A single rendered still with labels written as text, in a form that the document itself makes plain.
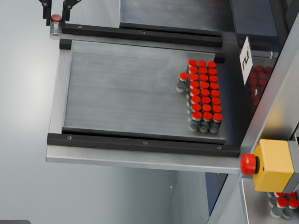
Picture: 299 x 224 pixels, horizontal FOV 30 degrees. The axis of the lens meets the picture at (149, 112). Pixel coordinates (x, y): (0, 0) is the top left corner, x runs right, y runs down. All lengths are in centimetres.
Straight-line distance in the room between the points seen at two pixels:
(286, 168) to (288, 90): 14
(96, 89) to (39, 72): 127
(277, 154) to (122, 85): 42
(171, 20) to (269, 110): 52
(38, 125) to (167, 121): 117
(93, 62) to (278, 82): 49
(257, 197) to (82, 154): 36
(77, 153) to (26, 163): 107
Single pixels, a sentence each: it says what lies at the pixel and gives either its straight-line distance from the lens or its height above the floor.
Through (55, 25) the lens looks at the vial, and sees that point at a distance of 105.
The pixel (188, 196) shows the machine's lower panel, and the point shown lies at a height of 40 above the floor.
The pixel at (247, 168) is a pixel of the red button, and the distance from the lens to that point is 103.
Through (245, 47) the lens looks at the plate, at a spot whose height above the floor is 103.
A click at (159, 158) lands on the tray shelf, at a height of 88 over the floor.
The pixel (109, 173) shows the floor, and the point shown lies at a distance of 219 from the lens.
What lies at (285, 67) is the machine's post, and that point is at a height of 118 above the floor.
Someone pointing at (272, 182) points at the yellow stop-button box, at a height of 99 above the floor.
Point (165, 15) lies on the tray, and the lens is 147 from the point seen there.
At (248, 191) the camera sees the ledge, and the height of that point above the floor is 88.
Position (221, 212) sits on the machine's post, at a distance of 131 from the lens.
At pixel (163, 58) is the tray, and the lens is 134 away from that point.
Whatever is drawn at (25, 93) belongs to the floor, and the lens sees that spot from 243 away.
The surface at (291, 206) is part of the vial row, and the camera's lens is 111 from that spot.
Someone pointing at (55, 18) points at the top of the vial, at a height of 113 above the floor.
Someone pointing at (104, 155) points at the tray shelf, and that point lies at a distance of 114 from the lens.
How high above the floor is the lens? 181
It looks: 49 degrees down
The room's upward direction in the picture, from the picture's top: 12 degrees clockwise
